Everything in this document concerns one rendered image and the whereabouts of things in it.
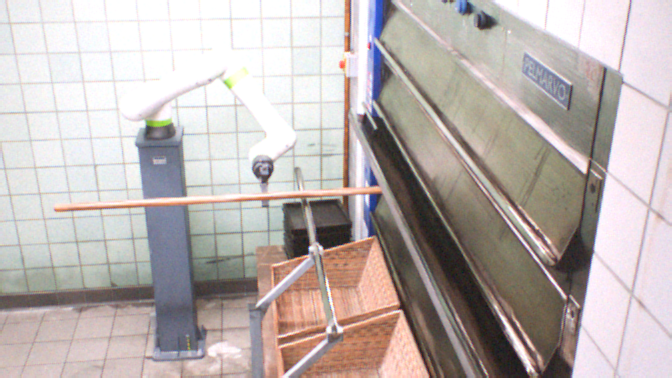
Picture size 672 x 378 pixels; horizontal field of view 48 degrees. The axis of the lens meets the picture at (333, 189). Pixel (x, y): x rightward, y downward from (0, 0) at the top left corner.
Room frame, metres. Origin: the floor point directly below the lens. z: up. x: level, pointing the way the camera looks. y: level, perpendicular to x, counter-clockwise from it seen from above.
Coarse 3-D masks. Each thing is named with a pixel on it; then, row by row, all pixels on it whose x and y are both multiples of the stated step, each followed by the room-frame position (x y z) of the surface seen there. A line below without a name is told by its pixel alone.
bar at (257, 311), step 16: (304, 208) 2.57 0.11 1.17; (320, 256) 2.20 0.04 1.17; (304, 272) 2.24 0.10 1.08; (320, 272) 2.09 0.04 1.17; (320, 288) 2.01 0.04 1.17; (256, 304) 2.24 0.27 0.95; (256, 320) 2.21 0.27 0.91; (336, 320) 1.83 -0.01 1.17; (256, 336) 2.21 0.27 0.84; (336, 336) 1.77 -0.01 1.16; (256, 352) 2.21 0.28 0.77; (320, 352) 1.77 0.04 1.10; (256, 368) 2.21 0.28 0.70; (304, 368) 1.76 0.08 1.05
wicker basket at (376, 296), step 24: (360, 240) 2.93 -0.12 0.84; (288, 264) 2.89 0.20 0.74; (360, 264) 2.93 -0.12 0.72; (384, 264) 2.70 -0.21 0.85; (288, 288) 2.90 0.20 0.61; (312, 288) 2.91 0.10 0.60; (336, 288) 2.92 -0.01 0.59; (360, 288) 2.90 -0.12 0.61; (384, 288) 2.60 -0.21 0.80; (288, 312) 2.73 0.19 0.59; (312, 312) 2.73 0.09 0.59; (336, 312) 2.74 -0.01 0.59; (360, 312) 2.74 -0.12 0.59; (384, 312) 2.40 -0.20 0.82; (288, 336) 2.36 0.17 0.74; (312, 336) 2.37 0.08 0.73
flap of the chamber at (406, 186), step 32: (384, 128) 2.85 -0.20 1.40; (384, 160) 2.47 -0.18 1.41; (384, 192) 2.20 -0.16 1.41; (416, 192) 2.22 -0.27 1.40; (416, 224) 1.97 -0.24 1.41; (416, 256) 1.77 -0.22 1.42; (448, 256) 1.80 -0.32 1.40; (448, 288) 1.62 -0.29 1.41; (480, 320) 1.49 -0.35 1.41; (480, 352) 1.35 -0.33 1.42; (512, 352) 1.38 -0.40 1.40
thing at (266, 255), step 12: (264, 252) 3.28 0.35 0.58; (276, 252) 3.28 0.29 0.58; (264, 264) 3.16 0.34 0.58; (264, 276) 3.05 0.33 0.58; (348, 276) 3.05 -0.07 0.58; (360, 276) 3.05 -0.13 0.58; (264, 288) 2.94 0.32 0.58; (276, 300) 2.84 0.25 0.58; (264, 324) 2.66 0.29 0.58; (300, 324) 2.66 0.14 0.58; (264, 336) 2.57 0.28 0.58; (264, 348) 2.49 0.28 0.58; (264, 360) 2.41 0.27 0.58; (264, 372) 2.69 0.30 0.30; (276, 372) 2.34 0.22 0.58; (324, 372) 2.34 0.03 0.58; (372, 372) 2.34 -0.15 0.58
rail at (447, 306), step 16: (352, 112) 2.92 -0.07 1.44; (368, 144) 2.55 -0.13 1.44; (384, 176) 2.26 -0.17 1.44; (400, 208) 2.02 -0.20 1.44; (416, 240) 1.82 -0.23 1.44; (432, 272) 1.65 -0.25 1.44; (448, 304) 1.50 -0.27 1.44; (448, 320) 1.46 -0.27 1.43; (464, 336) 1.38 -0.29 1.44; (464, 352) 1.34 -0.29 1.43; (480, 368) 1.26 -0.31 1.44
